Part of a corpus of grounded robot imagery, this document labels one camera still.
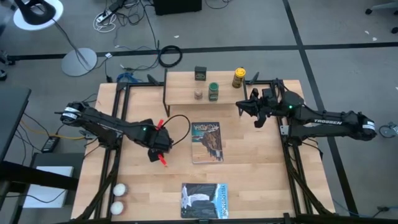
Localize black power adapter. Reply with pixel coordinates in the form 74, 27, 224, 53
108, 0, 127, 12
41, 136, 60, 153

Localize Yellowstone picture book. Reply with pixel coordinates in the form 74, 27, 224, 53
180, 182, 229, 220

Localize yellow-lid onion spice jar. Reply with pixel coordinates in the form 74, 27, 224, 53
231, 67, 247, 89

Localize yellow cable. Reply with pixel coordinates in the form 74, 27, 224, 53
20, 119, 85, 141

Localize black desk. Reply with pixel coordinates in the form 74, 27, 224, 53
0, 86, 79, 224

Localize grey cabinet white panel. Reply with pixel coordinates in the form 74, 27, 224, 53
22, 152, 85, 209

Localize black box on floor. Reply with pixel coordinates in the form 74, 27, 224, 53
153, 0, 203, 16

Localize white floor lamp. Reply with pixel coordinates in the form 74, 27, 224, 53
12, 0, 98, 77

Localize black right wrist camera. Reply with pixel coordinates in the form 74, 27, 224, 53
254, 115, 267, 129

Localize Acadia picture book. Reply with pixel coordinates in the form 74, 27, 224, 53
190, 121, 224, 164

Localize black metal table frame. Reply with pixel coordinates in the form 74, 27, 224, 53
62, 79, 337, 224

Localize green-lid oregano glass jar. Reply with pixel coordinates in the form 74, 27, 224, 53
208, 82, 220, 102

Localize black clamp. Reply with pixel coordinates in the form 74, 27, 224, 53
248, 71, 261, 85
147, 73, 165, 86

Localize wooden shelf black metal legs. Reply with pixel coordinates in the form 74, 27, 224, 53
162, 68, 249, 118

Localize white round ball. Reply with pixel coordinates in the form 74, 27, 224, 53
112, 182, 128, 197
109, 200, 126, 216

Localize dark green black pepper tin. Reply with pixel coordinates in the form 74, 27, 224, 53
194, 65, 208, 82

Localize white power strip with cable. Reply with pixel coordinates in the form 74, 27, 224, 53
92, 8, 118, 34

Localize black wheeled stand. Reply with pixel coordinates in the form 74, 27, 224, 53
0, 49, 16, 82

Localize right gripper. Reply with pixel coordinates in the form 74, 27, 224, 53
235, 88, 282, 121

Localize grey caster wheel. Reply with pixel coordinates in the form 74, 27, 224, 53
379, 122, 398, 139

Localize coiled black cable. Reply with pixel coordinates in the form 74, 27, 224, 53
158, 45, 183, 68

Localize blue cable bundle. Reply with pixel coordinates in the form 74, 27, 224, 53
116, 72, 142, 84

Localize office chair wheeled base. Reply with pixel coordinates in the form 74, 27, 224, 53
365, 1, 398, 34

